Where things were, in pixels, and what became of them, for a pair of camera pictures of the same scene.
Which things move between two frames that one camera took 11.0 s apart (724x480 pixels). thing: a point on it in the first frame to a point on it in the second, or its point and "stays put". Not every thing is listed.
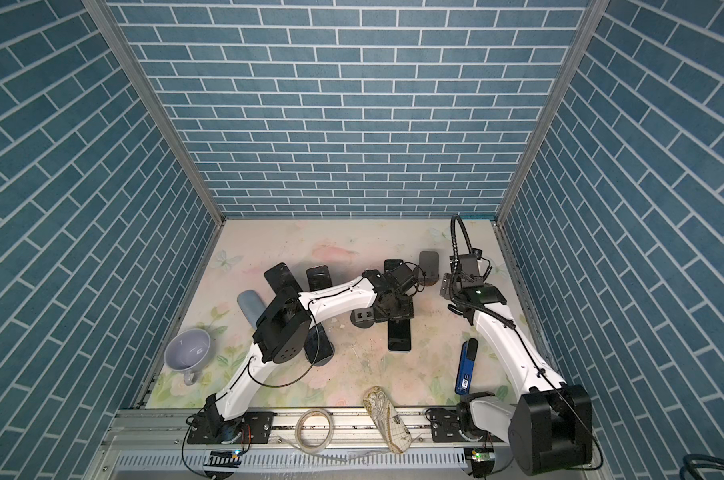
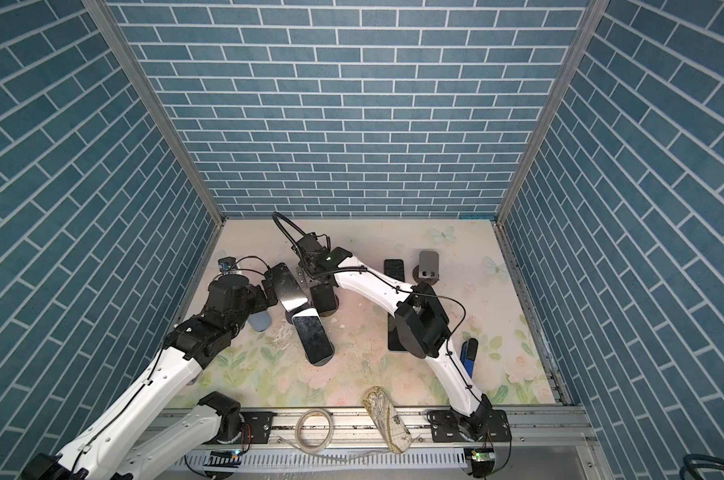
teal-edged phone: x=399 y=334 stays put
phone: x=279 y=276 stays put
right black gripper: x=447 y=286 to x=306 y=272
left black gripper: x=406 y=311 to x=262 y=302
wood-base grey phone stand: x=429 y=263 stays put
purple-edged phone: x=317 y=344 stays put
